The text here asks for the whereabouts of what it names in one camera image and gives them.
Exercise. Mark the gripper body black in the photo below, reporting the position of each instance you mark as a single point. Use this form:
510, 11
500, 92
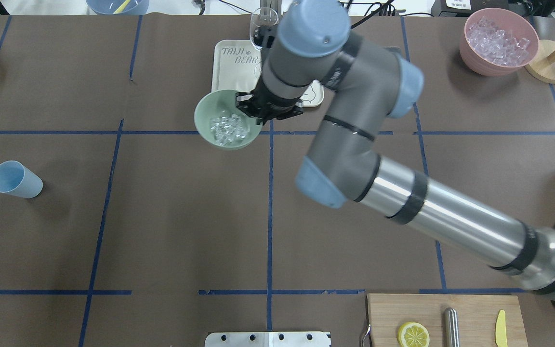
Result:
264, 109

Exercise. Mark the green ceramic bowl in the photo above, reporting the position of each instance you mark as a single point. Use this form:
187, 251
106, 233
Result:
218, 120

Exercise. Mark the light blue plastic cup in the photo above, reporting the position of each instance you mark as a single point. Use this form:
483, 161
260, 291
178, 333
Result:
18, 180

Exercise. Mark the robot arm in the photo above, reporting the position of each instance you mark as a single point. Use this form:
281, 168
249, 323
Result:
385, 139

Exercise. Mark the blue plastic bowl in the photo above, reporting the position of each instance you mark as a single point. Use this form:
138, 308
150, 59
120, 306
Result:
106, 7

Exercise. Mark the pink bowl with ice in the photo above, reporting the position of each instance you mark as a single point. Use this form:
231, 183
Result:
496, 42

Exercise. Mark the cream serving tray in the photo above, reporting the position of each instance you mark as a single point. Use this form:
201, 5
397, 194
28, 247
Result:
236, 66

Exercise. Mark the clear wine glass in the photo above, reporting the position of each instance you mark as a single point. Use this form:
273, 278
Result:
261, 19

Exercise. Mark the yellow plastic fork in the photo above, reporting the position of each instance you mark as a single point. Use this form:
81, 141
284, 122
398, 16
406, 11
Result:
122, 7

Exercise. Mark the half lemon slice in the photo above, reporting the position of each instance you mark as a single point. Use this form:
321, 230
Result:
413, 334

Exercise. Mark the wooden cutting board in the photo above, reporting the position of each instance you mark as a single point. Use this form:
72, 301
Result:
476, 318

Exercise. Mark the yellow plastic knife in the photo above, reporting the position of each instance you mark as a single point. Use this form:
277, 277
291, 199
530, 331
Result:
500, 329

